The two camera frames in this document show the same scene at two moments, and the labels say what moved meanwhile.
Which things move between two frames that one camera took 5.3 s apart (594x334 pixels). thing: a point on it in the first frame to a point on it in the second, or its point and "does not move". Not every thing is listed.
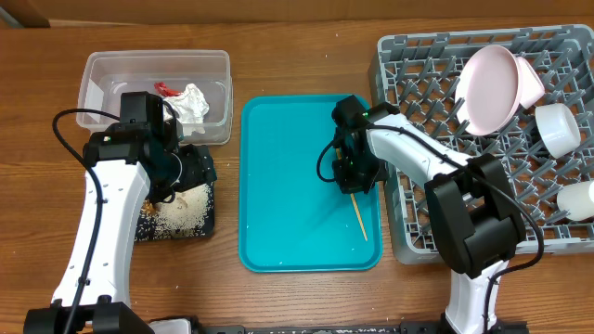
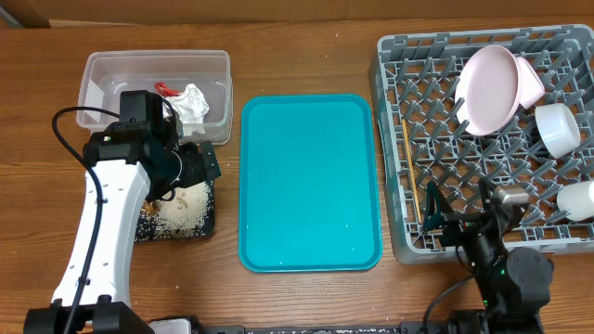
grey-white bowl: [558, 129] does not move
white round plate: [488, 90] does not move
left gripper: [199, 163] does not move
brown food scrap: [148, 207] does not move
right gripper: [355, 181] to [437, 212]
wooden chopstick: [354, 201] to [411, 171]
